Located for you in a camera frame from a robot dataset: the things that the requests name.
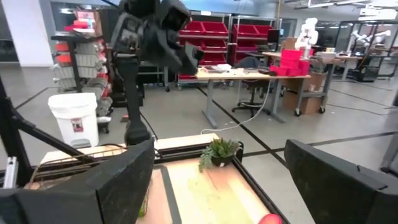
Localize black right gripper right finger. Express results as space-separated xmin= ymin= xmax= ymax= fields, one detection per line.
xmin=284 ymin=139 xmax=398 ymax=224

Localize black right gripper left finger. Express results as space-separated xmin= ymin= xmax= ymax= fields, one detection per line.
xmin=0 ymin=139 xmax=155 ymax=224

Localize red yellow mango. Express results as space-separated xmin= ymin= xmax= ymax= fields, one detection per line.
xmin=257 ymin=213 xmax=284 ymax=224

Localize white tray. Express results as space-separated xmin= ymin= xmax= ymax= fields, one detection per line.
xmin=205 ymin=63 xmax=233 ymax=74

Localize red bin shelving rack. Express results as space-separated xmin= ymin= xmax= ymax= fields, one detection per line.
xmin=229 ymin=15 xmax=280 ymax=67
xmin=177 ymin=12 xmax=231 ymax=91

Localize wooden desk grey legs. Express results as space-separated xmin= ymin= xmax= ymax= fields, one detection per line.
xmin=195 ymin=67 xmax=312 ymax=129

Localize black office chair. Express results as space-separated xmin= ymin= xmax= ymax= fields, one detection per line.
xmin=231 ymin=55 xmax=270 ymax=118

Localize white trash bin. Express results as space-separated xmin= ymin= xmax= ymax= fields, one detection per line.
xmin=48 ymin=92 xmax=100 ymax=149

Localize potted green succulent plant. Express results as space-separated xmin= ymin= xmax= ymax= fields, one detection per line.
xmin=198 ymin=138 xmax=243 ymax=174

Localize brown cardboard box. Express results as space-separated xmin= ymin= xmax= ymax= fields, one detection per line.
xmin=281 ymin=72 xmax=327 ymax=93
xmin=282 ymin=90 xmax=324 ymax=116

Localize stack of red boxes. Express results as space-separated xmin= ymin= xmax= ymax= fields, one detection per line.
xmin=269 ymin=49 xmax=311 ymax=77

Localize black cart with bins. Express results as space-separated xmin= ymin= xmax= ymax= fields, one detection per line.
xmin=51 ymin=9 xmax=113 ymax=134

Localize wooden desk on casters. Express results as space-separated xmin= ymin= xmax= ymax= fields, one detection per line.
xmin=262 ymin=51 xmax=364 ymax=116

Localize bronze wire basket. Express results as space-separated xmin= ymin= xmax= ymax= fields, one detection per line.
xmin=29 ymin=143 xmax=129 ymax=189

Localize silver mounting bracket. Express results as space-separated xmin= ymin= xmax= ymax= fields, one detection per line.
xmin=2 ymin=156 xmax=19 ymax=190

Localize white floor cable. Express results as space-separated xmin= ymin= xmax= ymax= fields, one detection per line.
xmin=200 ymin=79 xmax=272 ymax=136

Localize black wire cart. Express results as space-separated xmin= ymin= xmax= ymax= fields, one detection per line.
xmin=351 ymin=63 xmax=379 ymax=82

